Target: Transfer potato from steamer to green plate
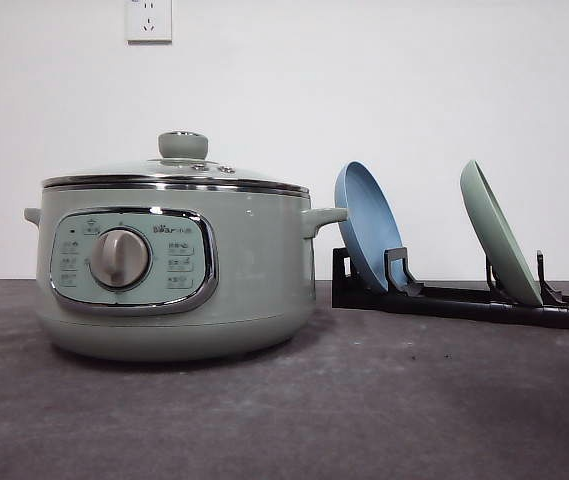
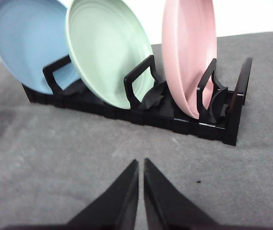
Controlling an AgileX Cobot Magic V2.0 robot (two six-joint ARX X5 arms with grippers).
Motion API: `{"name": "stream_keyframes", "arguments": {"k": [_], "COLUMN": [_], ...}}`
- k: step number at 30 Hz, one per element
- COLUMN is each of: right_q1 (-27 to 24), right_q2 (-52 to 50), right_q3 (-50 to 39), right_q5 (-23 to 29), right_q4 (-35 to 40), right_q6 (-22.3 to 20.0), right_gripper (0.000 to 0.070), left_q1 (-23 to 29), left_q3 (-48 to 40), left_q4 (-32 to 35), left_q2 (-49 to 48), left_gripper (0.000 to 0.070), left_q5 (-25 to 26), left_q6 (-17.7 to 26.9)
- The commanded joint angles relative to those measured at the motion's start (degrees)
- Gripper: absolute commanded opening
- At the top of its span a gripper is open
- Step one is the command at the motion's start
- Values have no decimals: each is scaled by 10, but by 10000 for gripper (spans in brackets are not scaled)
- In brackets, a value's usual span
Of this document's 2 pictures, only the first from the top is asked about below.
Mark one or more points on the glass steamer lid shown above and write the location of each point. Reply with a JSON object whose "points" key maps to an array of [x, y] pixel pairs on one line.
{"points": [[182, 169]]}

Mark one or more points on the green plate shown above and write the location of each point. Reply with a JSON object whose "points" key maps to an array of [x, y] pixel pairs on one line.
{"points": [[511, 270]]}

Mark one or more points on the blue plate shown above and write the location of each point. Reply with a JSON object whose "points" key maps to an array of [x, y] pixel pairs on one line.
{"points": [[372, 225]]}

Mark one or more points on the green electric steamer pot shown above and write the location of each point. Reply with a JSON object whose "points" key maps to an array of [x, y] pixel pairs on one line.
{"points": [[176, 274]]}

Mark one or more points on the black dish rack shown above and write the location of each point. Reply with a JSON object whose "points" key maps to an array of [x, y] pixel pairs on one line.
{"points": [[402, 293]]}

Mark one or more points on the white wall socket left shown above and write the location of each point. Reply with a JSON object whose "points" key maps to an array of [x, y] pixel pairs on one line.
{"points": [[148, 23]]}

